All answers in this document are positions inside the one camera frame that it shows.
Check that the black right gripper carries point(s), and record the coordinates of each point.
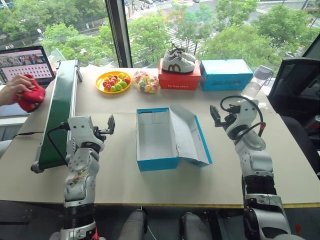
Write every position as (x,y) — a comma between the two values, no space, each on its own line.
(225,122)

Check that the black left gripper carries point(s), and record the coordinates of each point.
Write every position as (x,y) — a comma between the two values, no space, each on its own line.
(102,131)

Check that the red shoe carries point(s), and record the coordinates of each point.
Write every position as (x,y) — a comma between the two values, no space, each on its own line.
(32,96)

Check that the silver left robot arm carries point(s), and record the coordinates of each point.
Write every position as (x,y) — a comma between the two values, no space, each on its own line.
(80,172)

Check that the blue shoe box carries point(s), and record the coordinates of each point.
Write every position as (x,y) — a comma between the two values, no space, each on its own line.
(225,77)
(160,140)

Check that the red shoe box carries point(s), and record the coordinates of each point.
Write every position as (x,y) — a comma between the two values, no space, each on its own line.
(178,81)

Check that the green conveyor belt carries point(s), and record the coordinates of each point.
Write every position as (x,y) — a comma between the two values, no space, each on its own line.
(60,110)

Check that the person's bare hand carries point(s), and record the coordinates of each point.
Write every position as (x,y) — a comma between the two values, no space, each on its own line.
(15,87)

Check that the green toy fruit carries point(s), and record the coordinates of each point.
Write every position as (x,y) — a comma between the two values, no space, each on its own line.
(118,87)

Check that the red toy fruit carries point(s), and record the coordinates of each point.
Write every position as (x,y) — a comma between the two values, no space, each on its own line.
(107,84)

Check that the yellow plastic plate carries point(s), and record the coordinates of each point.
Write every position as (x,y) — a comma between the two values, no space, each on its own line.
(100,85)

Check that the clear water bottle grey lid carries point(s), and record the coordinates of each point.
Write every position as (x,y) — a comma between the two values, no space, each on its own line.
(255,85)

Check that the yellow toy fruit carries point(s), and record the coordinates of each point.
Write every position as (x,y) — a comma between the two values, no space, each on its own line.
(122,74)

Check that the clear bag of toy fruits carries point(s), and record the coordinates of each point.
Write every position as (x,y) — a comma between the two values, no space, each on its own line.
(146,82)

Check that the white brown sneaker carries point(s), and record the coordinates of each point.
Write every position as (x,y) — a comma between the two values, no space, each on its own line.
(186,53)
(177,65)

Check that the black office chair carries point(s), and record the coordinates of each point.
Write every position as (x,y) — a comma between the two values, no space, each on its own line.
(295,85)

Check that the dark rounded shape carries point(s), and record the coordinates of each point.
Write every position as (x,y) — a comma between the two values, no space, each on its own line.
(135,225)
(193,226)

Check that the black laptop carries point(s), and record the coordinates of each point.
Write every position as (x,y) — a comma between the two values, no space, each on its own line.
(25,65)

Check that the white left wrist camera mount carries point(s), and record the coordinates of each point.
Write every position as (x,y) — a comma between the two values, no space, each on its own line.
(81,127)

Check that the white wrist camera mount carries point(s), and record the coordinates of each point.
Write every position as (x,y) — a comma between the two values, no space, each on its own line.
(246,113)
(81,127)

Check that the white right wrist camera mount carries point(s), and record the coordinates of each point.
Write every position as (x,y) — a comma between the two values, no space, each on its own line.
(246,113)

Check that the dark window frame post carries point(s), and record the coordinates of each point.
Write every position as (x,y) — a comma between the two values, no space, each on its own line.
(120,32)

